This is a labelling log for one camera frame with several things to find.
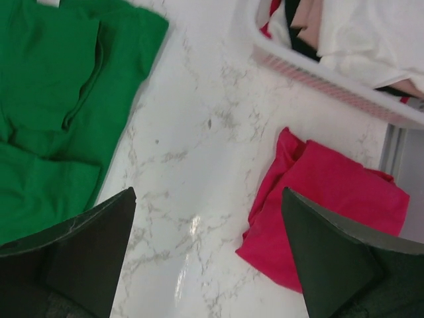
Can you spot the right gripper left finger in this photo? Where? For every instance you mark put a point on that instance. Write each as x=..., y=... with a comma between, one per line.
x=71, y=269

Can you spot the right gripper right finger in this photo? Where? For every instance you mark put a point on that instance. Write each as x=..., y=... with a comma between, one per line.
x=347, y=269

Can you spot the white laundry basket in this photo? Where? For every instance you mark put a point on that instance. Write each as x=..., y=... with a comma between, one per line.
x=300, y=68

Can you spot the black t shirt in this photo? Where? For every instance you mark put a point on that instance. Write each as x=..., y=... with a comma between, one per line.
x=297, y=44

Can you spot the white t shirt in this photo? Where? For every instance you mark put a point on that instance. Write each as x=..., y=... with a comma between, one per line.
x=376, y=43

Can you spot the green t shirt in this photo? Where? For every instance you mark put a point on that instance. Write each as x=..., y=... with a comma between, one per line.
x=69, y=74

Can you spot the red t shirt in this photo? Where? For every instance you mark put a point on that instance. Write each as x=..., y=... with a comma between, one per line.
x=328, y=178

